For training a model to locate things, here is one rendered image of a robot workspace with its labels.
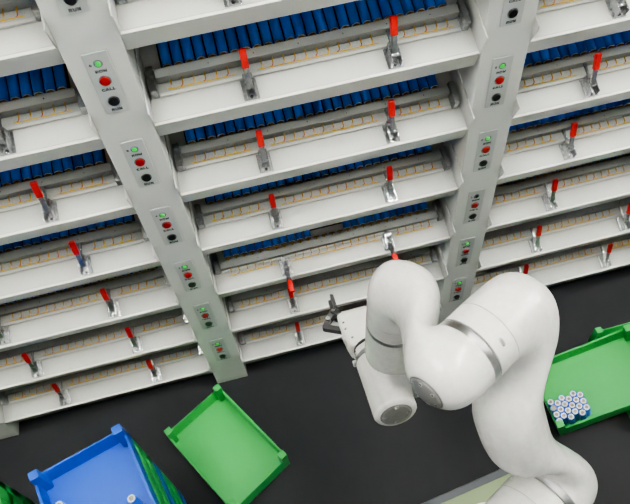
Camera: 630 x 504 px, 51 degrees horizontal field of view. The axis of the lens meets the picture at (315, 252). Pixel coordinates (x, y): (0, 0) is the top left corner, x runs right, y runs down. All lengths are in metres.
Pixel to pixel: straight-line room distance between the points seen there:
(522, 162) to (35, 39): 1.06
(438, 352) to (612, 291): 1.52
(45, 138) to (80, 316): 0.59
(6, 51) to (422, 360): 0.76
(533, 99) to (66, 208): 0.98
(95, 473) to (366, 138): 0.91
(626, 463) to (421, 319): 1.28
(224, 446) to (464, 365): 1.27
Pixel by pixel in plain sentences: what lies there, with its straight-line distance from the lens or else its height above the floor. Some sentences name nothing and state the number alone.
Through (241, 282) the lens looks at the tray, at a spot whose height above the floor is 0.49.
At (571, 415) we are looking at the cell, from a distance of 1.99.
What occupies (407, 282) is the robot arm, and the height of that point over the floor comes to 1.09.
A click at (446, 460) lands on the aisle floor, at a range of 1.97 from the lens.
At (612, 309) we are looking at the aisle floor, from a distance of 2.28.
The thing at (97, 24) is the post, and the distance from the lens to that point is 1.09.
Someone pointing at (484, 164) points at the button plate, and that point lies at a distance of 1.53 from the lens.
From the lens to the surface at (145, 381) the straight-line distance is 2.03.
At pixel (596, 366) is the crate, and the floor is 0.06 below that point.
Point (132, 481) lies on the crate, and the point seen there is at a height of 0.48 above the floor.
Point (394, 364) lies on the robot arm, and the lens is 1.13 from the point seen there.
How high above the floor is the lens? 1.87
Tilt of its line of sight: 55 degrees down
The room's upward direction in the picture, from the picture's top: 7 degrees counter-clockwise
